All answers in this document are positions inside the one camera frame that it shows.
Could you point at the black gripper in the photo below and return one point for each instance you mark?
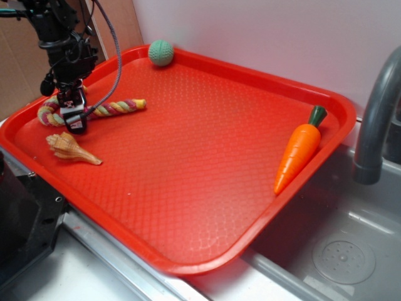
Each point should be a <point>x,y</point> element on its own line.
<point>71,60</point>

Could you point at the red plastic tray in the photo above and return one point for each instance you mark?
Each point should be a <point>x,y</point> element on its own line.
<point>186,184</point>

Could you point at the orange toy carrot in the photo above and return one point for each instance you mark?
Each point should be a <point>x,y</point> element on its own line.
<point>300,148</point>

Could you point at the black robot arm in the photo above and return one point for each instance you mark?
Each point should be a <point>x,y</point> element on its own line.
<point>52,21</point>

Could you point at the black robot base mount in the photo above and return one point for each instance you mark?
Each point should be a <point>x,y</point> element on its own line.
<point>31,214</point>

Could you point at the brown cardboard panel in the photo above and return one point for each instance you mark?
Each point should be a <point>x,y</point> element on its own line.
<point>41,51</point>

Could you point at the multicolored twisted rope toy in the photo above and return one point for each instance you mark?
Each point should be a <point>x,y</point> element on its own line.
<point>47,113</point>

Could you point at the gray plastic sink basin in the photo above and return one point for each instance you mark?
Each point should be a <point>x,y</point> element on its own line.
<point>335,240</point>

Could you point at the gray sink faucet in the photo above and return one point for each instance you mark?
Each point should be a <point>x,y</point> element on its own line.
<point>379,135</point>

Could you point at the green rubber ball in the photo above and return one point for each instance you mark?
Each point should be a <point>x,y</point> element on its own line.
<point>161,53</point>

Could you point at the tan toy seashell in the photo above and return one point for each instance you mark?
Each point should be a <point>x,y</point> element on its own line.
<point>65,147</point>

